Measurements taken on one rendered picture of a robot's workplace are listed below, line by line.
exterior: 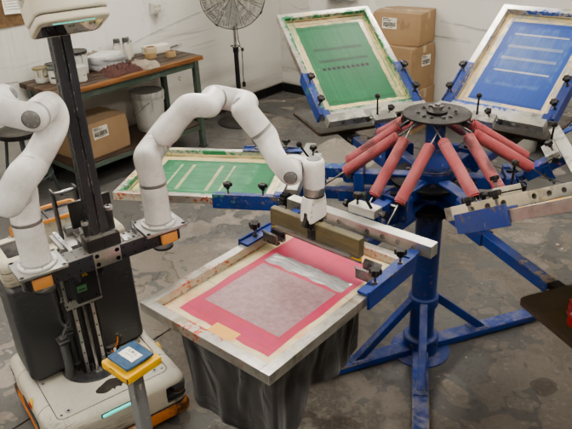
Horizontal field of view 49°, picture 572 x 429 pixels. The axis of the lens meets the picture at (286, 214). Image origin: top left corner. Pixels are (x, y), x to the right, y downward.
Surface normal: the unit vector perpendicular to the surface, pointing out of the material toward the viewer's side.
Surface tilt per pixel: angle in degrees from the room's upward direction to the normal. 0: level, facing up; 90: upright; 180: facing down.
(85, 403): 0
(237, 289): 0
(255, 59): 90
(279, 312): 0
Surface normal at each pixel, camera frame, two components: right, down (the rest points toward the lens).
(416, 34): -0.54, 0.40
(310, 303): -0.04, -0.89
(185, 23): 0.76, 0.27
